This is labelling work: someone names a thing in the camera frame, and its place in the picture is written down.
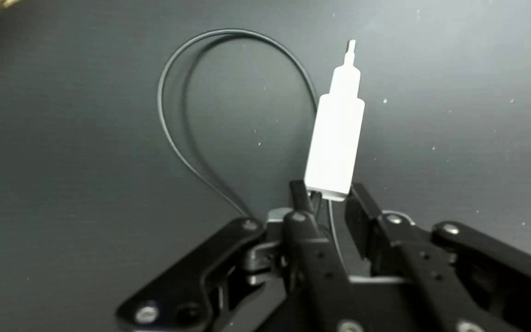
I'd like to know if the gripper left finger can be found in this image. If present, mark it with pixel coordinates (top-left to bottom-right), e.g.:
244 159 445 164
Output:
116 180 358 332

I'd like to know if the white charger plug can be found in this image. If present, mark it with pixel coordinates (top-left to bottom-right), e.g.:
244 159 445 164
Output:
303 39 366 202

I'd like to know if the black charger cable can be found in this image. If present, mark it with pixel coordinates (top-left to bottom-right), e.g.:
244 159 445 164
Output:
157 29 345 273

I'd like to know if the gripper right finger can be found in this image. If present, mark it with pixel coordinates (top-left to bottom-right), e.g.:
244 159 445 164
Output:
345 183 531 332

